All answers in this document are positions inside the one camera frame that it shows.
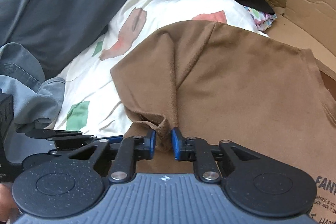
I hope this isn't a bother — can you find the brown printed t-shirt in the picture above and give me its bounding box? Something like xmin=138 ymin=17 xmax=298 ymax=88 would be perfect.
xmin=110 ymin=19 xmax=336 ymax=224

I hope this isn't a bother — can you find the person's left hand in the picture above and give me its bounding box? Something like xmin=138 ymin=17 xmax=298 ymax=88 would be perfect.
xmin=1 ymin=184 xmax=19 ymax=223

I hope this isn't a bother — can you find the cream bear print bedsheet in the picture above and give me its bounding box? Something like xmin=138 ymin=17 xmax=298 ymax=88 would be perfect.
xmin=51 ymin=0 xmax=265 ymax=138

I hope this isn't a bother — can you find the floral patterned folded cloth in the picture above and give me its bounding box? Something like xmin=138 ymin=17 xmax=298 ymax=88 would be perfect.
xmin=244 ymin=6 xmax=277 ymax=31

